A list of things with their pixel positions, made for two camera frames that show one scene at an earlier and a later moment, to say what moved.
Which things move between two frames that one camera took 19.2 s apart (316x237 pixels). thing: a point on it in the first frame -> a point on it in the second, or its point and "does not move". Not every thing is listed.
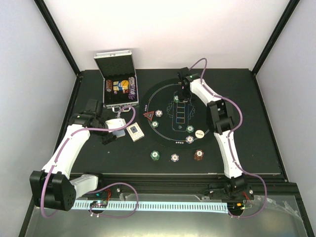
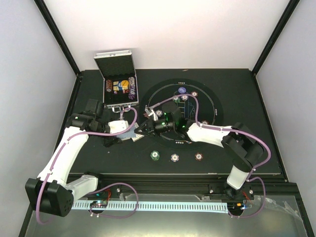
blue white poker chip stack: x=175 y=157 does not move
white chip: x=158 y=113 does not move
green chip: x=176 y=98 does not move
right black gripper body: x=185 y=95 -> x=152 y=128
